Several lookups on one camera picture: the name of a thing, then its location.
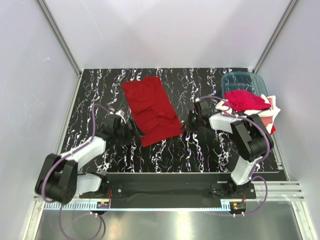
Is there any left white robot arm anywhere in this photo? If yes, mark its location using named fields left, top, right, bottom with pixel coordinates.
left=34, top=114, right=145, bottom=204

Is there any left aluminium frame post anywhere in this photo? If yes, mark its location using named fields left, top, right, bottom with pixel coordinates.
left=35, top=0, right=82, bottom=77

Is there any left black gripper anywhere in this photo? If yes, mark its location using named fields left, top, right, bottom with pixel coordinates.
left=113, top=118, right=145, bottom=147

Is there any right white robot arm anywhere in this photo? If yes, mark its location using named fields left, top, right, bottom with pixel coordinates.
left=181, top=99, right=274, bottom=199

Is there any red t-shirt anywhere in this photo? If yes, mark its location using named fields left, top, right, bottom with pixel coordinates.
left=122, top=76, right=183, bottom=148

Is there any crimson t-shirt on pile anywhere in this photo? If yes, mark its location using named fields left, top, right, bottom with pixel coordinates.
left=224, top=89, right=272, bottom=112

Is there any aluminium frame post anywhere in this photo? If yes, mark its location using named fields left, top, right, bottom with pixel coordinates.
left=252, top=0, right=300, bottom=74
left=35, top=0, right=82, bottom=77

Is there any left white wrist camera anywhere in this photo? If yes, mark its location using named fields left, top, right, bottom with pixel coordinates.
left=115, top=109, right=126, bottom=124

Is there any right connector box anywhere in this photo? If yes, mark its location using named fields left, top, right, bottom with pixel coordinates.
left=230, top=201, right=247, bottom=214

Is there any front aluminium rail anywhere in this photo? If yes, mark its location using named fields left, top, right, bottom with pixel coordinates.
left=45, top=178, right=304, bottom=205

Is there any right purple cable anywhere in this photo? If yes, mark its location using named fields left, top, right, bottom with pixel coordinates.
left=198, top=96, right=275, bottom=217

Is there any connector box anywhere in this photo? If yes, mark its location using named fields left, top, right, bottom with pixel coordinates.
left=96, top=200, right=111, bottom=209
left=230, top=201, right=247, bottom=214

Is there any right aluminium frame post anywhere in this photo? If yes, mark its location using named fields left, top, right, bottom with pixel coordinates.
left=252, top=0, right=300, bottom=74

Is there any clear blue plastic bin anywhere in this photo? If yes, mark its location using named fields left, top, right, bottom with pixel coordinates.
left=221, top=71, right=269, bottom=98

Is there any black marble pattern mat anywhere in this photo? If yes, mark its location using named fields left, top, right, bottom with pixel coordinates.
left=55, top=67, right=280, bottom=174

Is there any left connector box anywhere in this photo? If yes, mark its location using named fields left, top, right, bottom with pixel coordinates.
left=96, top=200, right=111, bottom=209

